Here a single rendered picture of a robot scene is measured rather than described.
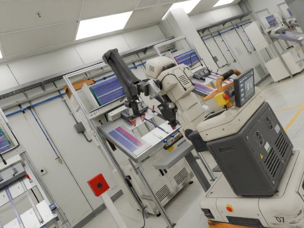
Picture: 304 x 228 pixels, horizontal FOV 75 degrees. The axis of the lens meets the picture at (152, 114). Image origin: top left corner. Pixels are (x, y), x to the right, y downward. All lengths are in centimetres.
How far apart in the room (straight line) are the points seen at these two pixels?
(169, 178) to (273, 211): 137
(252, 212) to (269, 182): 22
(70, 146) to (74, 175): 49
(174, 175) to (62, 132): 216
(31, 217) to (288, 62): 592
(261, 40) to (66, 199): 573
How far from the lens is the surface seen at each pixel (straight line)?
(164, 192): 244
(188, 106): 152
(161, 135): 215
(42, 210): 186
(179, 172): 256
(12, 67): 418
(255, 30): 626
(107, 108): 245
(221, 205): 152
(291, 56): 612
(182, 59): 334
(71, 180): 374
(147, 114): 246
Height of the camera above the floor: 102
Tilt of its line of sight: level
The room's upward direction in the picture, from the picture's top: 30 degrees counter-clockwise
